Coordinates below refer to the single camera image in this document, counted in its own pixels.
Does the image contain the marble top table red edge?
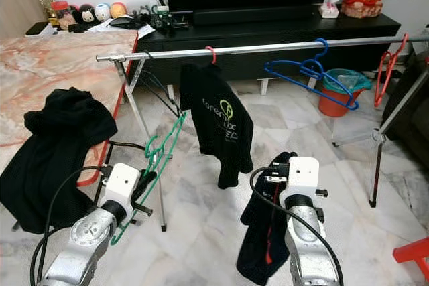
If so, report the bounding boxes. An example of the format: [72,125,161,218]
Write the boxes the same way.
[0,29,140,230]

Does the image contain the green circuit board gadget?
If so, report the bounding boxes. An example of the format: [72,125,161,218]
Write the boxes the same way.
[151,5,172,33]

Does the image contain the clear jar red lid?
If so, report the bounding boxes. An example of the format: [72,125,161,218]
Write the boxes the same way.
[51,0,72,31]

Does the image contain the red plastic stool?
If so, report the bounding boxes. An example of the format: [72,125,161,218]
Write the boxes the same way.
[392,236,429,281]

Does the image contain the dark sofa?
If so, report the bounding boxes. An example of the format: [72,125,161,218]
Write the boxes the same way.
[399,52,429,150]

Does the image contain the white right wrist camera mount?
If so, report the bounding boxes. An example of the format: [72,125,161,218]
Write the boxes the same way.
[286,157,321,197]

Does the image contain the black round toy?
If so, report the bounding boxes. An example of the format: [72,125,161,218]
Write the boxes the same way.
[78,3,97,26]
[70,5,83,27]

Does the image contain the black pouch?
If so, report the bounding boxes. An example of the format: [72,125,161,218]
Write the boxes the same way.
[109,17,145,31]

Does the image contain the blue plastic hanger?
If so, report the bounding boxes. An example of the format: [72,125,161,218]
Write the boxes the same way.
[263,38,361,112]

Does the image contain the white round toy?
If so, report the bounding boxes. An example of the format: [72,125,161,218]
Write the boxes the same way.
[94,3,112,23]

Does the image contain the light wooden cabinet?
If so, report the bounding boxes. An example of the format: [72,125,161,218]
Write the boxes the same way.
[0,0,50,40]

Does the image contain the small black box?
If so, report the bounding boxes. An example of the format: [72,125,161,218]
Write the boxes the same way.
[171,18,190,31]

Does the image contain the white tissue pack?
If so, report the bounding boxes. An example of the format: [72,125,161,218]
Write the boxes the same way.
[320,0,341,19]

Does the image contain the black television console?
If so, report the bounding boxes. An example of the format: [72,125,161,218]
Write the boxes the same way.
[134,13,402,84]

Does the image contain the silver clothes rack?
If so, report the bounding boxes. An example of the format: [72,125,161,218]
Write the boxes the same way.
[96,33,429,234]

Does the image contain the black soundbar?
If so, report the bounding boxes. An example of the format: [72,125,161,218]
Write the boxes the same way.
[192,5,316,27]

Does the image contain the green plastic hanger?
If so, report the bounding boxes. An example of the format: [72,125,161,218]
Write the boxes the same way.
[111,111,188,246]

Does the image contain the black garment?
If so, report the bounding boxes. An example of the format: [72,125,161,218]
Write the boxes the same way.
[0,87,118,234]

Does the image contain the black T-shirt green logo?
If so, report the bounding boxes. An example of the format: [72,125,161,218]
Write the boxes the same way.
[236,152,296,286]
[179,63,255,190]

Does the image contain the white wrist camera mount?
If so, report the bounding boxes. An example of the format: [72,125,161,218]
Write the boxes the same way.
[286,157,321,197]
[104,163,142,208]

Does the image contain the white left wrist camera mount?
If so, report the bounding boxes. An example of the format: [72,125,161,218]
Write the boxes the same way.
[104,163,142,208]

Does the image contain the teal bin liner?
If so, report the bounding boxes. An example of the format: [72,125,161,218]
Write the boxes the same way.
[322,68,373,95]

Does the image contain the red plastic hanger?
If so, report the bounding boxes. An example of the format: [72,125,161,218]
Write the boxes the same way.
[204,46,218,65]
[374,33,410,109]

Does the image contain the white paper sheets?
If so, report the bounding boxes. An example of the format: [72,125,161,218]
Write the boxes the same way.
[89,18,156,37]

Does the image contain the white box black lid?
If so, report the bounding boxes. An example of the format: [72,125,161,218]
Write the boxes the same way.
[25,22,54,38]

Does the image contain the orange round toy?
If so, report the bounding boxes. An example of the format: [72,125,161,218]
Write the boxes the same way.
[110,1,128,21]

